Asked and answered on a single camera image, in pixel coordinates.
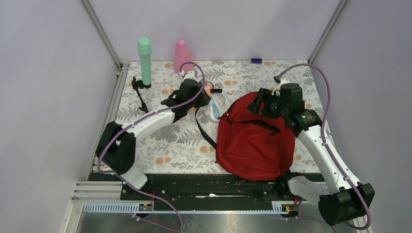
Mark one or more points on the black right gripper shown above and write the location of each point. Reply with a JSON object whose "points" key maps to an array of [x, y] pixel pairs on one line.
{"points": [[254, 107]]}

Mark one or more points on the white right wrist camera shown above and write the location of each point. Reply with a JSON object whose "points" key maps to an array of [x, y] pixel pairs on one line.
{"points": [[280, 82]]}

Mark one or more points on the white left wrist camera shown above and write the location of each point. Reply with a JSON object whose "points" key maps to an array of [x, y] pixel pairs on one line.
{"points": [[191, 74]]}

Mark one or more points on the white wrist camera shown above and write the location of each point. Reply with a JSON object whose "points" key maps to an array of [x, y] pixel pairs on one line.
{"points": [[280, 82], [191, 74]]}

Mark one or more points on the red backpack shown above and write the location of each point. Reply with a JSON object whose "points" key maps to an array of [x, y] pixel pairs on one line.
{"points": [[252, 146]]}

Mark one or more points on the small blue block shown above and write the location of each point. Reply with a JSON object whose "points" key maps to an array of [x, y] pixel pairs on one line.
{"points": [[256, 60]]}

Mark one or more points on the pink cone block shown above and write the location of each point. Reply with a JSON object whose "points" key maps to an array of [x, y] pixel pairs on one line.
{"points": [[181, 55]]}

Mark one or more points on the green toy microphone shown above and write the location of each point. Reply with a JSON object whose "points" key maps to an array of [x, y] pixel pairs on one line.
{"points": [[144, 48]]}

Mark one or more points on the pink capped tube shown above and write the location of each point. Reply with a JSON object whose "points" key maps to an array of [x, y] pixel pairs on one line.
{"points": [[208, 88]]}

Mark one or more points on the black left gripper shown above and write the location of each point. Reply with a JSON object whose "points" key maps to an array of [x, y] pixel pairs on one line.
{"points": [[205, 99]]}

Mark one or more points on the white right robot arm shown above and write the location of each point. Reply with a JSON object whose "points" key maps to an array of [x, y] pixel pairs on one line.
{"points": [[344, 198]]}

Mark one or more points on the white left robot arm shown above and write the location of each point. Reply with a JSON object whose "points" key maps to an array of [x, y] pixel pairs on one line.
{"points": [[117, 145]]}

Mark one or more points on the black mini tripod stand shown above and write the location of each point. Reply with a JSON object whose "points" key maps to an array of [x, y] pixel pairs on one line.
{"points": [[137, 85]]}

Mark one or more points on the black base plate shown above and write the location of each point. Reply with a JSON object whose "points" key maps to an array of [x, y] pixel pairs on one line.
{"points": [[218, 193]]}

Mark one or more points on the floral table mat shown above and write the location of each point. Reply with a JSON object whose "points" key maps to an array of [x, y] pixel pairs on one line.
{"points": [[180, 148]]}

